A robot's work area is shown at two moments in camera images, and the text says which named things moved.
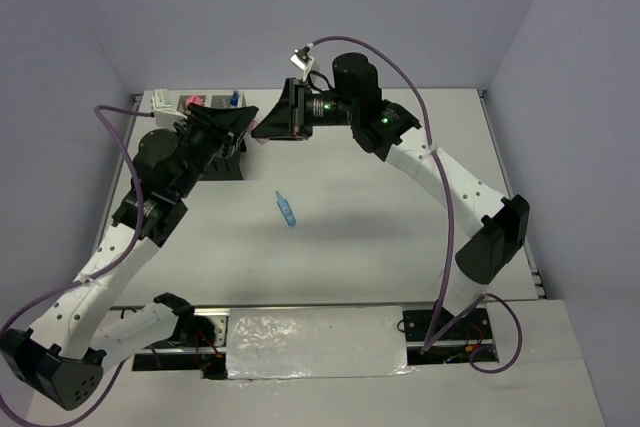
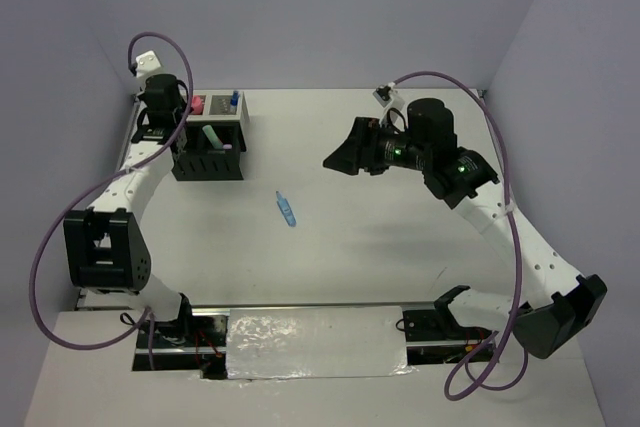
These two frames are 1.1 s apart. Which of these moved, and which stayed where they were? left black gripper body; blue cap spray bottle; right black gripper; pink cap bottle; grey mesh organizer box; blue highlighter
Moved: right black gripper; left black gripper body
Stayed: blue cap spray bottle; grey mesh organizer box; blue highlighter; pink cap bottle
